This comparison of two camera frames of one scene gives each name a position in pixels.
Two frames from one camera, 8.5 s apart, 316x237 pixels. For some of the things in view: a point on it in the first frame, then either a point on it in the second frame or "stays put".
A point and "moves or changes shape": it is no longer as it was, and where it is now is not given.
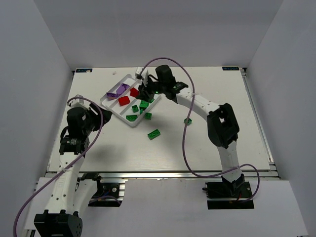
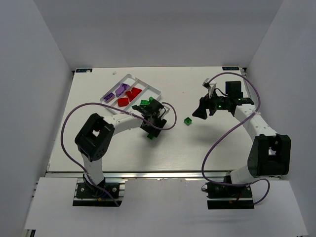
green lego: (189, 122) stays put
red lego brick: (134, 92) moves or changes shape
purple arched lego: (126, 86) stays put
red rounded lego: (124, 100) stays put
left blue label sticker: (83, 70) stays put
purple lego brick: (111, 96) moves or changes shape
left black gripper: (99, 114) to (146, 110)
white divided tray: (128, 108) stays put
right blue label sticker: (230, 68) stays put
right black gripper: (145, 91) to (208, 106)
